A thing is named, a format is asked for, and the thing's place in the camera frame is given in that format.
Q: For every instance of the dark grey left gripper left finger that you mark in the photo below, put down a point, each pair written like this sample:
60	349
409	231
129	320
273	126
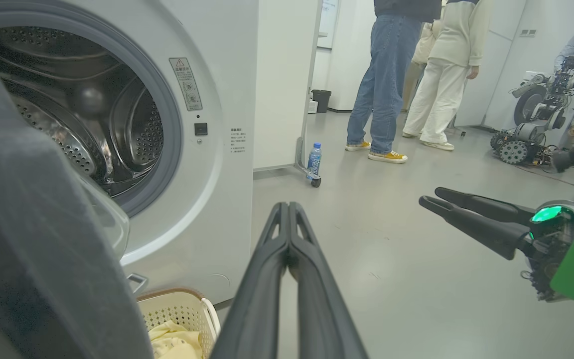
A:
257	309

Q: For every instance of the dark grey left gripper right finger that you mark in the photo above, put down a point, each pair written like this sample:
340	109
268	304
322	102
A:
322	319

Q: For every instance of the cream garment with blue cuffs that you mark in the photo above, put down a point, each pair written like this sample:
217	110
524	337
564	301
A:
175	341

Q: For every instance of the round dark glass washer door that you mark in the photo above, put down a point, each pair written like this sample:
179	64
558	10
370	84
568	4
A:
28	224

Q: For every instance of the white front-load washing machine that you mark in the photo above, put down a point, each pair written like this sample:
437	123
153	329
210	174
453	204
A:
217	199

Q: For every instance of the round drain filter cover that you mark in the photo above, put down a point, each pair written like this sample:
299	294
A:
218	281

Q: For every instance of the cream perforated laundry basket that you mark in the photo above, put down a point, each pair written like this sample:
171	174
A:
187	311

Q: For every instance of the grey wheeled background robot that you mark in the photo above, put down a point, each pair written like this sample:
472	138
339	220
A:
531	134

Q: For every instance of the person in cream clothes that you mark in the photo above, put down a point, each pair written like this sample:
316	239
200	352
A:
441	85

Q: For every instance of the water bottle with blue label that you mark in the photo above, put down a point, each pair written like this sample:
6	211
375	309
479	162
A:
314	162

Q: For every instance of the small printed text label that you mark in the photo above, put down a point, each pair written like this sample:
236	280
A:
237	140

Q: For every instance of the person in blue jeans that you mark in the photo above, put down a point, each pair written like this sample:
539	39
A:
386	75

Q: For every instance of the black trash bin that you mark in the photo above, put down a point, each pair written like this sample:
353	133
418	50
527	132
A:
321	100

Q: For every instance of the white partition panel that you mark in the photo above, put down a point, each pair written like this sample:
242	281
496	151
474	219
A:
282	85

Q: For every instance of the grey warning sticker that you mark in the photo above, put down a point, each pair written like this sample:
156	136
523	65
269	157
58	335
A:
186	85

